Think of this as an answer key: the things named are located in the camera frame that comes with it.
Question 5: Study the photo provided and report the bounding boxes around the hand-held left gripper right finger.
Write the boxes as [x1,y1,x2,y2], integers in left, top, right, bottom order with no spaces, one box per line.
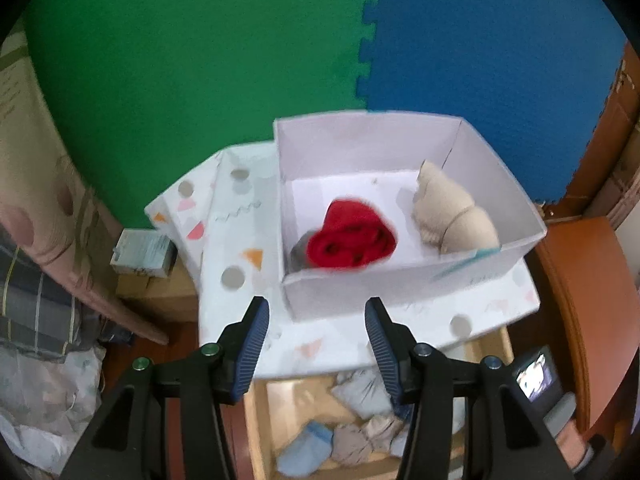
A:
[364,297,576,480]

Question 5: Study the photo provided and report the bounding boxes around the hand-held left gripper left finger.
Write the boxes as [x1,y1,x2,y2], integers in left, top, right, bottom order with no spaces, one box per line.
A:
[59,296,271,480]

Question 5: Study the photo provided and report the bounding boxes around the grey-fronted wooden drawer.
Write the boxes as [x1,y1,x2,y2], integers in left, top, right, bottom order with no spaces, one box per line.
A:
[245,327,516,480]

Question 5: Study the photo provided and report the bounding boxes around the red sock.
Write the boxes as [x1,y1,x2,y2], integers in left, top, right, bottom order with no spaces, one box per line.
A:
[306,200,398,271]

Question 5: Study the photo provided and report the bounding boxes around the beige sock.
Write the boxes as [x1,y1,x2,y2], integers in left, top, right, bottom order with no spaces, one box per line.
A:
[411,160,501,256]

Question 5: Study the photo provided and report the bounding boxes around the white cardboard box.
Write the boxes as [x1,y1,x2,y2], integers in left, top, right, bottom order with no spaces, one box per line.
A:
[272,112,547,322]

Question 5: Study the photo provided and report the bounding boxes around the light grey rolled underwear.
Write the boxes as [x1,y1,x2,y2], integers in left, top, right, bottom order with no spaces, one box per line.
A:
[332,367,401,418]

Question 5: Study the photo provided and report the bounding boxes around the pale beige rolled underwear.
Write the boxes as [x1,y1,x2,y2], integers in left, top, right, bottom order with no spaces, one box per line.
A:
[365,415,406,448]

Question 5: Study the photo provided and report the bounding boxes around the grey-beige rolled underwear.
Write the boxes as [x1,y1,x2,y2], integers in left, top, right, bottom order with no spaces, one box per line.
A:
[332,422,373,466]

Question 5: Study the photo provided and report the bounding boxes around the brown cardboard box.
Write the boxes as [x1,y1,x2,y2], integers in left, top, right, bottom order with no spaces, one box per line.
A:
[116,260,201,323]

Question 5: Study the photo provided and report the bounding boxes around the light blue rolled socks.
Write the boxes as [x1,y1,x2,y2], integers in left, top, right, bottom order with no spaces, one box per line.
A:
[276,421,333,478]

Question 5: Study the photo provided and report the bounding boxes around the orange wooden table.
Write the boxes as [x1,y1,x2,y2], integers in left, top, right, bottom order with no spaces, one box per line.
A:
[525,215,640,441]

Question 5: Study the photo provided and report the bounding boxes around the small teal white carton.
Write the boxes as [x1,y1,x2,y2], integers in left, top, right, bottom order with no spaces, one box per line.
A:
[110,229,176,278]

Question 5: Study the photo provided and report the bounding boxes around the white plastic bag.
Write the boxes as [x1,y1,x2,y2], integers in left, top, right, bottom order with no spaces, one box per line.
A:
[0,345,108,471]

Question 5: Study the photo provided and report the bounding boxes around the grey plaid cloth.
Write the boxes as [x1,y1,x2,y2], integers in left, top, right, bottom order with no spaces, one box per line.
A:
[0,242,108,361]

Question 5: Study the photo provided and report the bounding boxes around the brown wooden board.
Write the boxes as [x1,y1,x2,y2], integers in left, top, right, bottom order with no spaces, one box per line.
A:
[542,40,640,226]

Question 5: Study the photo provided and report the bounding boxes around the floral printed quilt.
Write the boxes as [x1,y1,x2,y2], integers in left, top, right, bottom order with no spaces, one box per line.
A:
[0,20,168,346]

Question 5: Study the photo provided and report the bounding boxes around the green foam mat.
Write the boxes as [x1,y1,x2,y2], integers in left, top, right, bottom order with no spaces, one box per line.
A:
[22,0,381,231]

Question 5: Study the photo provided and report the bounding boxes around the blue foam mat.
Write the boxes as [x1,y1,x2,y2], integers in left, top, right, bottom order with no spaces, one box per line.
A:
[357,0,630,203]

